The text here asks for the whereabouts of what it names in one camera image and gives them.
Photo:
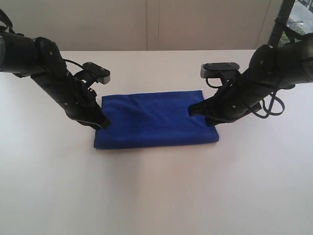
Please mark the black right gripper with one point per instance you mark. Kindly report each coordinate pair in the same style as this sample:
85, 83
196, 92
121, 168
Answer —
229, 104

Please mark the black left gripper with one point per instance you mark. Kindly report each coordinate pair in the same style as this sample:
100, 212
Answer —
80, 104

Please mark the blue towel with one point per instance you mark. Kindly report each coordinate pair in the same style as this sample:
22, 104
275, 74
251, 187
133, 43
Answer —
152, 120

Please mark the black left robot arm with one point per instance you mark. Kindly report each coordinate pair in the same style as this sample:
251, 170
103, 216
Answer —
40, 59

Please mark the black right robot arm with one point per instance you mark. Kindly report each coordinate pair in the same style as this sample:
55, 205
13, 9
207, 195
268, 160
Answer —
277, 68

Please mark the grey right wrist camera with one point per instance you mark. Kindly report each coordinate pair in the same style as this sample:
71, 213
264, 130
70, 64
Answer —
226, 70

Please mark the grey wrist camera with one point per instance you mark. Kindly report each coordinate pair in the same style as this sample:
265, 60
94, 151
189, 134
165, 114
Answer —
226, 70
92, 73

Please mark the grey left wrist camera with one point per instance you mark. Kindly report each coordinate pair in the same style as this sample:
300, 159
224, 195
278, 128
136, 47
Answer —
92, 73

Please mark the black window frame post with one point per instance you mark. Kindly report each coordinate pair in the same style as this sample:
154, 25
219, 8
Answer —
282, 18

